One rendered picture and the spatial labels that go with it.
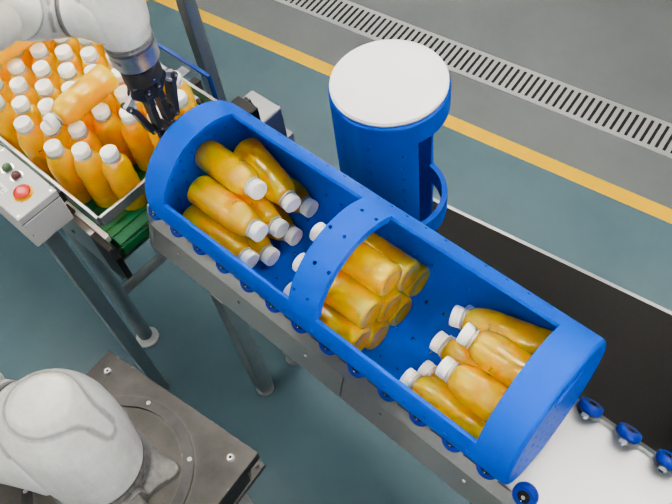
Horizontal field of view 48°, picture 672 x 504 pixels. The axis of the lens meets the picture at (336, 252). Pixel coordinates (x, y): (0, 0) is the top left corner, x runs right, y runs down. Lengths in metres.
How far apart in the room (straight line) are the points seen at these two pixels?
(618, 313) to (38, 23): 1.83
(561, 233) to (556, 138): 0.44
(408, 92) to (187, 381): 1.31
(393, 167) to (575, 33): 1.84
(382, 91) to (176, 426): 0.88
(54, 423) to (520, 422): 0.66
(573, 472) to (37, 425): 0.89
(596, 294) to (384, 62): 1.09
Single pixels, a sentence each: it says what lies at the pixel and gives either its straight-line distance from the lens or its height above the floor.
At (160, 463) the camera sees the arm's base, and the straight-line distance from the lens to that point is 1.33.
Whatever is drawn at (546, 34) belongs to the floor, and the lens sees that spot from 3.50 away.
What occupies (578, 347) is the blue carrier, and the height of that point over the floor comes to 1.22.
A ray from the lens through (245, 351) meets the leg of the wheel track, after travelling 2.22.
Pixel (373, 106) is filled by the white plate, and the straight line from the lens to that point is 1.74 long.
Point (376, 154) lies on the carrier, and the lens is 1.78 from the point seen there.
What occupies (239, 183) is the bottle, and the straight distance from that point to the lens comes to 1.50.
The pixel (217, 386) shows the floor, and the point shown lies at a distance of 2.58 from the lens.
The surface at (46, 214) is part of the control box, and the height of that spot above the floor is 1.06.
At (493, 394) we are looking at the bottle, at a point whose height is 1.13.
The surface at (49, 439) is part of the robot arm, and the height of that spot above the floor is 1.33.
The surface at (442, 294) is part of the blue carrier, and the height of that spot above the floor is 1.00.
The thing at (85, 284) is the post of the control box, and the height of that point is 0.70.
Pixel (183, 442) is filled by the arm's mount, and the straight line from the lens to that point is 1.35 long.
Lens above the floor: 2.29
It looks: 56 degrees down
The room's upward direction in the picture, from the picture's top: 11 degrees counter-clockwise
